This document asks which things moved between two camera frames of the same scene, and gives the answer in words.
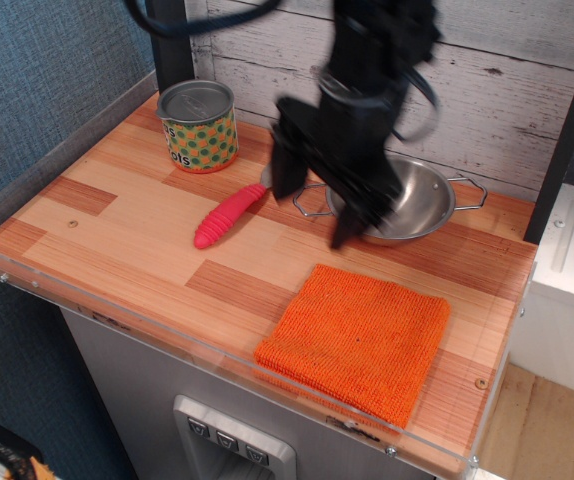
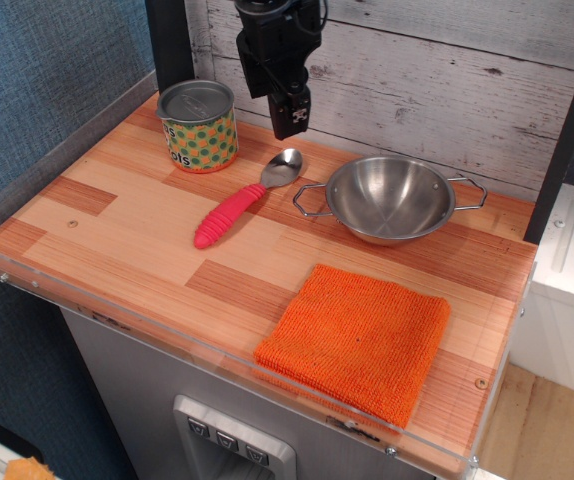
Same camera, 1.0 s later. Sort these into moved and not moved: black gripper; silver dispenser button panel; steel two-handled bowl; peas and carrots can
Moved: black gripper
Not moved: steel two-handled bowl; peas and carrots can; silver dispenser button panel
